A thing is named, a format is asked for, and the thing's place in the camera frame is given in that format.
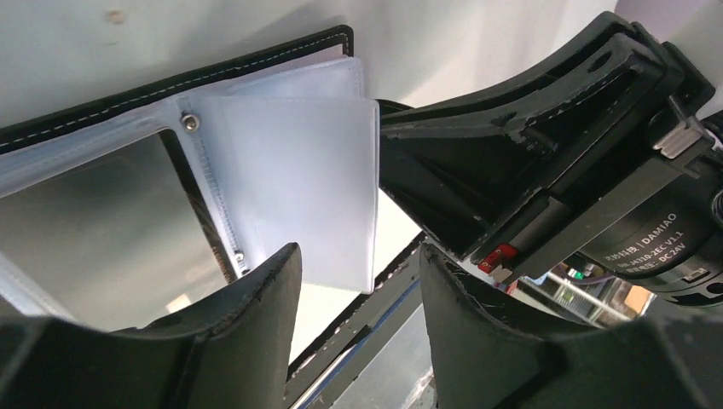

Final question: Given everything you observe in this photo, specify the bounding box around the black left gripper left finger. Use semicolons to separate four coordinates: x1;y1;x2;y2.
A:
1;243;302;408

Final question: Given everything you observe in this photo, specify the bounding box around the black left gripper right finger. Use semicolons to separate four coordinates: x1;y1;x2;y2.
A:
419;244;722;408

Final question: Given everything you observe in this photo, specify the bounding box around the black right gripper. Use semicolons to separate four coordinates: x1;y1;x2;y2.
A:
381;12;722;306

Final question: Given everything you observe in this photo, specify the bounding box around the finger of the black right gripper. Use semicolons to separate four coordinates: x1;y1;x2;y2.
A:
380;84;625;260

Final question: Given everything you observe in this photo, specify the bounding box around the black leather card holder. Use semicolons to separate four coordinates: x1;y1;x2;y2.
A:
1;25;380;331

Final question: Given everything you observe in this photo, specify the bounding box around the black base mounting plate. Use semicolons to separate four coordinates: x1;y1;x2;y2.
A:
284;233;427;408

